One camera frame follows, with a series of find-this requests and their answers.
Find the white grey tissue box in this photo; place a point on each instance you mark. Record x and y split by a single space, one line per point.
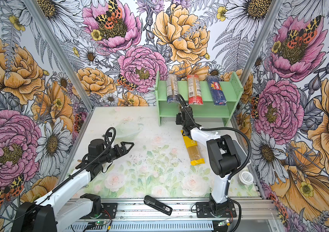
241 153

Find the blue Barilla spaghetti bag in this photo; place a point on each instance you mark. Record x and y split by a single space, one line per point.
216 90

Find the green wooden shelf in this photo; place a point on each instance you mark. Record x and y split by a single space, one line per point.
232 90

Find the black handheld device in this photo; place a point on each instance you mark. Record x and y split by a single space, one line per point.
157 205

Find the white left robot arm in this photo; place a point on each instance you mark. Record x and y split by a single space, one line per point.
52 213

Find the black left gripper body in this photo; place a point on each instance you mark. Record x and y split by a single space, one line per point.
113 153

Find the clear spaghetti bag dark ends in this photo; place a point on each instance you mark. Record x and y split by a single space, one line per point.
172 90

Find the aluminium frame rail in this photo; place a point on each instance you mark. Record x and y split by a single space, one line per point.
253 215

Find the yellow pasta bag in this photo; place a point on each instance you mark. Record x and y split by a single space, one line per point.
193 151

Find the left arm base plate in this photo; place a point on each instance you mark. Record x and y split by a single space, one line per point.
107 211

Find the red spaghetti bag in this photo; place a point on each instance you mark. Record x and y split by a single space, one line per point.
194 90

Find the small white lidded jar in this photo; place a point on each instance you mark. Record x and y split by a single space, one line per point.
245 178

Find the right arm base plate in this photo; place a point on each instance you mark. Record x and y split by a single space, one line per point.
211 209

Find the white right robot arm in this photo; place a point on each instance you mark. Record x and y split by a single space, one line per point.
222 153

